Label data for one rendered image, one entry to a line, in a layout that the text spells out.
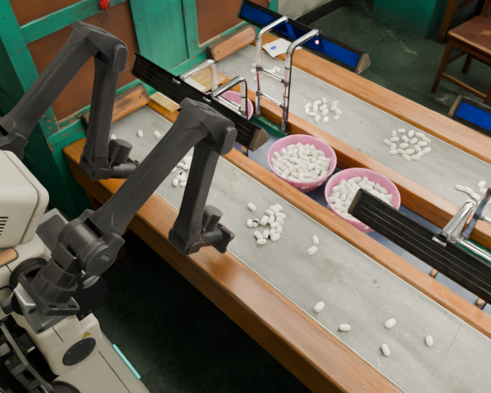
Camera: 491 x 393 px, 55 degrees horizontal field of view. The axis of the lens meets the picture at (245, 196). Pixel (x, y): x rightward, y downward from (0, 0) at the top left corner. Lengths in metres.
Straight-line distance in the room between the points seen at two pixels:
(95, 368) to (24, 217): 1.02
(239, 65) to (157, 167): 1.44
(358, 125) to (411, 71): 1.82
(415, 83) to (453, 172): 1.83
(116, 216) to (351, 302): 0.81
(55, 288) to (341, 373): 0.78
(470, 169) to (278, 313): 0.98
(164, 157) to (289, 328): 0.67
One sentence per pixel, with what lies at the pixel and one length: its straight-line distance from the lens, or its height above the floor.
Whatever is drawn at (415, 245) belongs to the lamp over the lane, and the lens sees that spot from 1.26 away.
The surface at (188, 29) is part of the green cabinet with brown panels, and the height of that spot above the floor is 0.98.
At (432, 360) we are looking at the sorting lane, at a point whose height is 0.74.
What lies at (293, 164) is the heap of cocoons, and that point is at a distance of 1.86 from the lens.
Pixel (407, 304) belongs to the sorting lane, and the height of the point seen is 0.74.
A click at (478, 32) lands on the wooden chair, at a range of 3.51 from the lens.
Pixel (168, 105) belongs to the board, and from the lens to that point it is 2.09.
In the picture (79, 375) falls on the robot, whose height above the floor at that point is 0.28.
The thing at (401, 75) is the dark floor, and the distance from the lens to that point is 3.78.
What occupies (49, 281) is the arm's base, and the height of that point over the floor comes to 1.23.
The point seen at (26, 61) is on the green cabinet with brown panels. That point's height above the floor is 1.16.
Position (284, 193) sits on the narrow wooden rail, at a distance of 1.71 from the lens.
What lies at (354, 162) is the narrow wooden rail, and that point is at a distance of 1.88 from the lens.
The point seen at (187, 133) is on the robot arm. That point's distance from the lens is 0.99.
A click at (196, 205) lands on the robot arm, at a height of 1.13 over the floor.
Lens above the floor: 2.04
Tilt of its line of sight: 49 degrees down
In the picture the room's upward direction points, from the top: 1 degrees counter-clockwise
